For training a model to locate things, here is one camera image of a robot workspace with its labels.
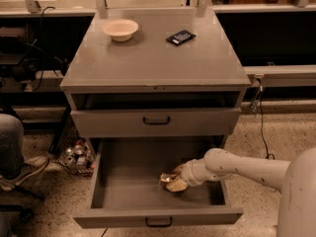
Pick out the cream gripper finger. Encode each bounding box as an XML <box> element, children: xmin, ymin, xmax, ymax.
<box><xmin>166</xmin><ymin>177</ymin><xmax>189</xmax><ymax>193</ymax></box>
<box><xmin>172</xmin><ymin>164</ymin><xmax>185</xmax><ymax>175</ymax></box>

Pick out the orange soda can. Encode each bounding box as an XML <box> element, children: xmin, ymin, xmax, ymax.
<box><xmin>160</xmin><ymin>173</ymin><xmax>178</xmax><ymax>186</ymax></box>

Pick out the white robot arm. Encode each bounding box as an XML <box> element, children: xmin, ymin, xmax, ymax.
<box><xmin>160</xmin><ymin>148</ymin><xmax>316</xmax><ymax>237</ymax></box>

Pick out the grey open middle drawer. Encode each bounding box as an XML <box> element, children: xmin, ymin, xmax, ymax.
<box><xmin>74</xmin><ymin>138</ymin><xmax>243</xmax><ymax>228</ymax></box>

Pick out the grey drawer cabinet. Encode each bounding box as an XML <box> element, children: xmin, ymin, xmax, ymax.
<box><xmin>61</xmin><ymin>8</ymin><xmax>250</xmax><ymax>150</ymax></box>

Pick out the grey top drawer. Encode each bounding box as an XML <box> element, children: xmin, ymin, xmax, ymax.
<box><xmin>71</xmin><ymin>92</ymin><xmax>241</xmax><ymax>137</ymax></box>

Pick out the black snack packet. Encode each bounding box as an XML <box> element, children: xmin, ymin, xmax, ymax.
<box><xmin>166</xmin><ymin>30</ymin><xmax>196</xmax><ymax>46</ymax></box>

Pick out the cream white bowl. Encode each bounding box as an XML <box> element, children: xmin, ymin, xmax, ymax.
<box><xmin>102</xmin><ymin>19</ymin><xmax>138</xmax><ymax>41</ymax></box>

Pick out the black chair base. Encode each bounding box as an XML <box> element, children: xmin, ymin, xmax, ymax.
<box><xmin>0</xmin><ymin>185</ymin><xmax>45</xmax><ymax>223</ymax></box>

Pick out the person leg in jeans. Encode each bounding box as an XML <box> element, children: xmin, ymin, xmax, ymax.
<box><xmin>0</xmin><ymin>114</ymin><xmax>24</xmax><ymax>180</ymax></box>

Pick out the black machinery on left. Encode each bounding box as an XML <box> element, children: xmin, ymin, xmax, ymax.
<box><xmin>0</xmin><ymin>25</ymin><xmax>68</xmax><ymax>92</ymax></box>

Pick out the black floor cable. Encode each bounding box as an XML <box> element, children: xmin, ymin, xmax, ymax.
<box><xmin>256</xmin><ymin>77</ymin><xmax>276</xmax><ymax>160</ymax></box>

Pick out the wire basket of cans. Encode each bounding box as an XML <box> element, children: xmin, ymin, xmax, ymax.
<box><xmin>52</xmin><ymin>138</ymin><xmax>96</xmax><ymax>177</ymax></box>

